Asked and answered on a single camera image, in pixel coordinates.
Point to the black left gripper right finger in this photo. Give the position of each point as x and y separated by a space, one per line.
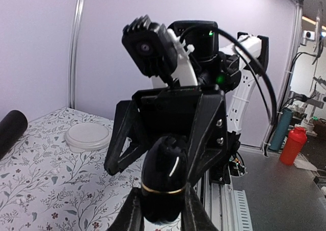
193 215

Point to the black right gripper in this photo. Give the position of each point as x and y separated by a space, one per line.
197 113

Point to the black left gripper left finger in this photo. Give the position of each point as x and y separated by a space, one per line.
130 217

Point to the black round earbud case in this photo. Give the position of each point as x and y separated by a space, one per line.
164 177

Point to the white earbud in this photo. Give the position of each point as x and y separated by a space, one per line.
56 171

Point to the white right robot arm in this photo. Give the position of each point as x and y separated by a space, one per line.
251 52

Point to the beige round plate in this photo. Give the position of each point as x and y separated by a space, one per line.
87 137

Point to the teal cylinder tube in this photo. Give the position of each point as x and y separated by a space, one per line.
281 130

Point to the red shaker bottle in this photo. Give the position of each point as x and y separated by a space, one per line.
297 138

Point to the background robot equipment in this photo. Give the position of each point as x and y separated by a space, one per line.
303 84

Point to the black cylindrical speaker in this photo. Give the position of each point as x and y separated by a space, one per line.
13 125

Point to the aluminium front rail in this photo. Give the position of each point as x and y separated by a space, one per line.
226 207

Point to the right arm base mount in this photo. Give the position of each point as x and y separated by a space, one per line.
231 164

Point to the right aluminium frame post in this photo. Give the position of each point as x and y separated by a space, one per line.
72 66

